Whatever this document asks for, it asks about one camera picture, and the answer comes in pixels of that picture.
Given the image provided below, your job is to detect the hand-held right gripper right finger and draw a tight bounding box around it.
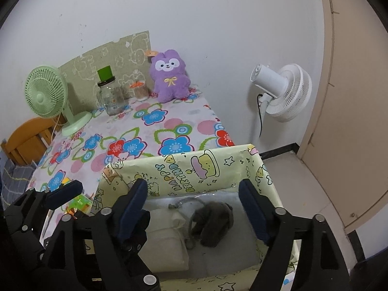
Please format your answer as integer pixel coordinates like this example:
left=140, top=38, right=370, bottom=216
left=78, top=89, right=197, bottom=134
left=239, top=178, right=349, bottom=291

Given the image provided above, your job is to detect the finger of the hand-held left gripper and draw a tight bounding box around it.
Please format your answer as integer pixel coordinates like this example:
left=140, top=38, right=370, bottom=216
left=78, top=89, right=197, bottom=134
left=5, top=218, right=51, bottom=260
left=5, top=180, right=84, bottom=224

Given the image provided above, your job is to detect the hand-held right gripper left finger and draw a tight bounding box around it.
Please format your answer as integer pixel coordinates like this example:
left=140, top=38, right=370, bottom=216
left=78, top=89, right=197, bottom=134
left=41, top=178, right=161, bottom=291

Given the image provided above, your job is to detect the cartoon print storage box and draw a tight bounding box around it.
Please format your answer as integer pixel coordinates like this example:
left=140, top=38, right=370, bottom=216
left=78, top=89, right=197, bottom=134
left=91, top=143, right=300, bottom=291

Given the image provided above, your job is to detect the grey soft cloth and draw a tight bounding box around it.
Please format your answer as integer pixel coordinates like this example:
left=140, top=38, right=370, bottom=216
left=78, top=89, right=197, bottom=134
left=189, top=201, right=235, bottom=247

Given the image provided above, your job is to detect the beige cloth bundle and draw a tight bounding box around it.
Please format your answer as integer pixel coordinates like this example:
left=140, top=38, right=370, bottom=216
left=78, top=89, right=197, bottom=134
left=145, top=209, right=190, bottom=272

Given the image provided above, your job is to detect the grey plaid pillow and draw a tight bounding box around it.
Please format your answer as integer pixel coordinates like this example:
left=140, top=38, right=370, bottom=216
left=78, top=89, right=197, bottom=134
left=0, top=141, right=38, bottom=210

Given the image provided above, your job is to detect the wooden bed headboard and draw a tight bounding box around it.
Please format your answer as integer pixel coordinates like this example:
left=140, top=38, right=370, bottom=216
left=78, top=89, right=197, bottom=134
left=4, top=117, right=65, bottom=166

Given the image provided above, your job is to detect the floral tablecloth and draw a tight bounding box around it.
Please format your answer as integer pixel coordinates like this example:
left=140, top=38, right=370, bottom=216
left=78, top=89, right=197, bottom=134
left=26, top=88, right=235, bottom=240

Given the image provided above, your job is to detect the green desk fan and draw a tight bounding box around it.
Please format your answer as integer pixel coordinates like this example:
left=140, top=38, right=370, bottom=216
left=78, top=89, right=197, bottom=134
left=25, top=65, right=93, bottom=137

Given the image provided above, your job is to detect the glass jar with green lid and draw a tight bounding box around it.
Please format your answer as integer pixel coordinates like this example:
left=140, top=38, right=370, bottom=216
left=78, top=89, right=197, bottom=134
left=96, top=66, right=125, bottom=116

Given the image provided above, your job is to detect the cotton swab container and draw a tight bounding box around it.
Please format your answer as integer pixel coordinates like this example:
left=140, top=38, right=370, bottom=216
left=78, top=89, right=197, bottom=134
left=130, top=80, right=149, bottom=101

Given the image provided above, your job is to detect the white clip fan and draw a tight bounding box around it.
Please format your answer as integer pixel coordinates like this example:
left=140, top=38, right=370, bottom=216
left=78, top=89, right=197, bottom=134
left=250, top=63, right=313, bottom=123

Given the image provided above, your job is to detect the purple plush bunny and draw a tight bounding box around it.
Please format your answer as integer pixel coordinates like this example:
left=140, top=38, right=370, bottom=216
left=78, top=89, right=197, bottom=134
left=149, top=49, right=191, bottom=104

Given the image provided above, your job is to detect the beige door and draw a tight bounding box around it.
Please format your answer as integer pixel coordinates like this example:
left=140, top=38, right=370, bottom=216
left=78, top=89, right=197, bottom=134
left=297, top=0, right=388, bottom=229

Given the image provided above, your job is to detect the black fan cable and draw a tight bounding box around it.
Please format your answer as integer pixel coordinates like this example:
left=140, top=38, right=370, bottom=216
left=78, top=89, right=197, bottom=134
left=257, top=95, right=264, bottom=138

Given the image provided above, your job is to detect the green patterned wall panel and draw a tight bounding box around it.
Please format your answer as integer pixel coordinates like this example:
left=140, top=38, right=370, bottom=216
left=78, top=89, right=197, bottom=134
left=59, top=30, right=152, bottom=110

